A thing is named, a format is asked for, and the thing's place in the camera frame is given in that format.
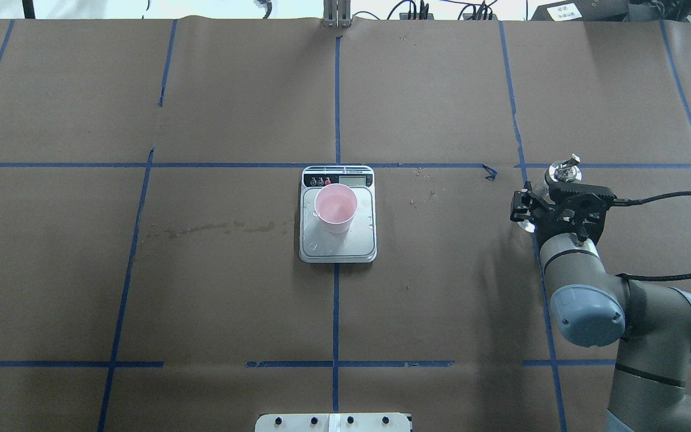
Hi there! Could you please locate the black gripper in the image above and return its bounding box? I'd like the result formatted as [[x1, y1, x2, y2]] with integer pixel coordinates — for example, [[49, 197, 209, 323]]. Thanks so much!
[[509, 189, 604, 244]]

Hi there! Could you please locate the glass bottle with metal pourer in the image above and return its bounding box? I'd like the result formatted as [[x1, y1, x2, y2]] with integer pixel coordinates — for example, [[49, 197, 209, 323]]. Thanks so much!
[[517, 154, 582, 233]]

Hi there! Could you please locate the pink plastic cup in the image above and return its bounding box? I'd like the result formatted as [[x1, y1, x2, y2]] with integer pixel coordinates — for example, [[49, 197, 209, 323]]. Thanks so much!
[[314, 184, 357, 233]]

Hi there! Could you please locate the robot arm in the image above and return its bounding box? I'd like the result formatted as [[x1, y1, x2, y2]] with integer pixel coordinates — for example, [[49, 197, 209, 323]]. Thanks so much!
[[510, 182, 691, 431]]

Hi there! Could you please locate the digital kitchen scale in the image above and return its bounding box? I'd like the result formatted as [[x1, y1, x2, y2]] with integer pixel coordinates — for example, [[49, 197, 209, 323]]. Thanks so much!
[[299, 165, 377, 263]]

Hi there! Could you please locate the black device with label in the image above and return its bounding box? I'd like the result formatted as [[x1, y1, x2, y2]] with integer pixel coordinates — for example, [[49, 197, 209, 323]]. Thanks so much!
[[529, 1, 630, 22]]

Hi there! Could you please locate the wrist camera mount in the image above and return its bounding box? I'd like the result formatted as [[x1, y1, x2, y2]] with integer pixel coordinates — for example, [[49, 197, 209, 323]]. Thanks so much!
[[548, 182, 617, 208]]

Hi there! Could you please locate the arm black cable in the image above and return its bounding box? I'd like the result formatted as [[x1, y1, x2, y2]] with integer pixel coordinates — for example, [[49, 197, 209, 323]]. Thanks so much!
[[612, 191, 691, 283]]

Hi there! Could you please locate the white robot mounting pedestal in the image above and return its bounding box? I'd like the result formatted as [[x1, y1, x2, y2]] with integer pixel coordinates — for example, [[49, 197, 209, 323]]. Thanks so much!
[[254, 412, 413, 431]]

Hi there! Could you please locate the aluminium frame post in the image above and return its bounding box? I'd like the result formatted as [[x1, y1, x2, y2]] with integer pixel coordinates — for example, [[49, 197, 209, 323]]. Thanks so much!
[[323, 0, 353, 28]]

